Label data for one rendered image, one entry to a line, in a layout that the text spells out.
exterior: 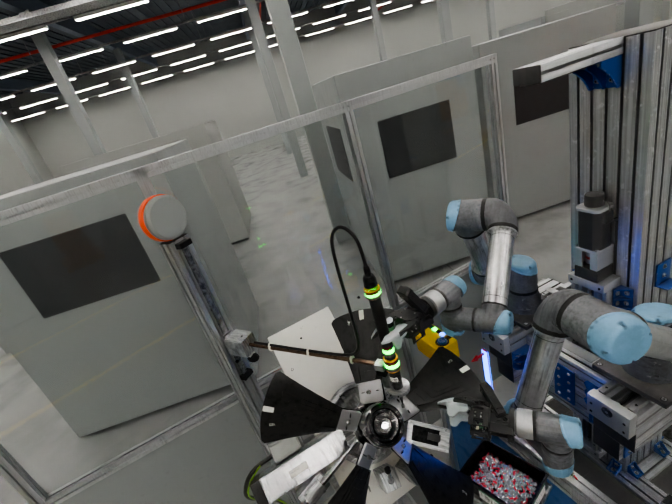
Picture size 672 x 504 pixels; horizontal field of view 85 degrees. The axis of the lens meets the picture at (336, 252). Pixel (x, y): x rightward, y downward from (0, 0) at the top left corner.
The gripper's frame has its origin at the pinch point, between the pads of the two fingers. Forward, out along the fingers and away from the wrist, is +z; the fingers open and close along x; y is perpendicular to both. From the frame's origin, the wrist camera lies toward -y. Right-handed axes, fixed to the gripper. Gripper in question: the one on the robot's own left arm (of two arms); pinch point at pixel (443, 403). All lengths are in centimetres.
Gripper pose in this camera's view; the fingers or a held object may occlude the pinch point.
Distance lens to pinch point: 126.4
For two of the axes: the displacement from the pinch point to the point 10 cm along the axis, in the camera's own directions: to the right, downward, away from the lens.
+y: -3.9, 5.7, -7.2
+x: 3.2, 8.2, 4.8
